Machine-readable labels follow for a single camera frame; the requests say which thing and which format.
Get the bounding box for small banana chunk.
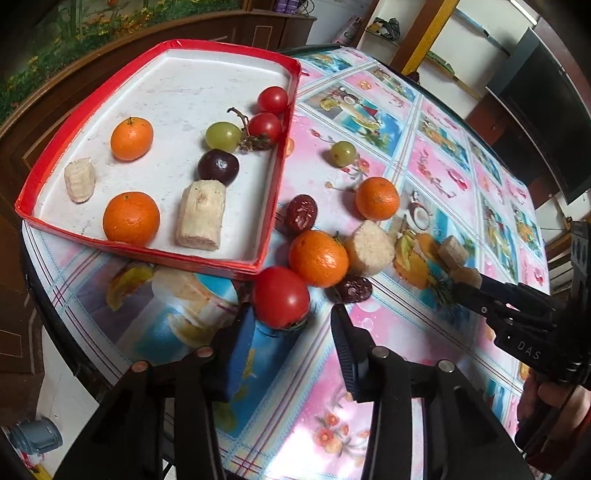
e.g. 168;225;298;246
438;235;469;271

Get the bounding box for red date lower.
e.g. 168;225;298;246
331;275;373;304

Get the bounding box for small red cherry tomato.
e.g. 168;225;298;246
249;112;283;146

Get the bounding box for small orange tangerine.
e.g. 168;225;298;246
102;192;160;246

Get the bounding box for colourful fruit print tablecloth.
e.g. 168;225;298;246
23;48;549;479

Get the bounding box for purple bottle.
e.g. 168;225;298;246
274;0;287;13
284;0;301;14

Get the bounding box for person right hand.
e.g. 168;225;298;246
517;369;590;473

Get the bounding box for green grape on table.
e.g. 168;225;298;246
329;141;358;168

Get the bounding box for floral landscape glass panel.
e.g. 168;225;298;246
1;1;242;120

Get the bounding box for dark purple plum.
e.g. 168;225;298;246
197;149;239;186

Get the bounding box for red rimmed white tray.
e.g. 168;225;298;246
14;40;301;278

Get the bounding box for grey container on floor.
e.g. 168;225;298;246
8;417;63;455

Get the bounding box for dark television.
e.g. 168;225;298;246
487;29;590;203

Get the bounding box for red date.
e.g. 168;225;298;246
283;194;318;234
331;275;373;304

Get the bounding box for green grape with stem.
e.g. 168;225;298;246
205;107;273;153

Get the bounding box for red date upper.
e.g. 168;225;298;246
283;194;318;234

